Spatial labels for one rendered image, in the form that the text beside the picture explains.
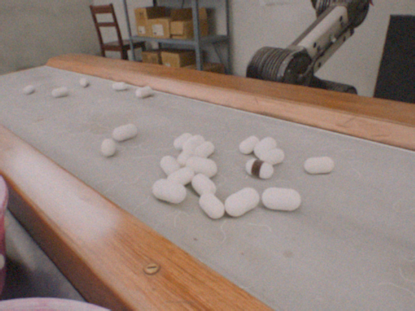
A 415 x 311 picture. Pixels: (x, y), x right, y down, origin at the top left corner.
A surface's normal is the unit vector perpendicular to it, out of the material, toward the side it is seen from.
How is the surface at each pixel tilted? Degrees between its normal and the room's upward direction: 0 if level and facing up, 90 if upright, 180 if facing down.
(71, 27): 90
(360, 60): 90
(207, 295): 0
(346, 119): 45
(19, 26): 90
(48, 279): 0
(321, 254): 0
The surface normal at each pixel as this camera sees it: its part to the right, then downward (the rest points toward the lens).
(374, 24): -0.69, 0.39
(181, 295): -0.06, -0.88
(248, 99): -0.51, -0.34
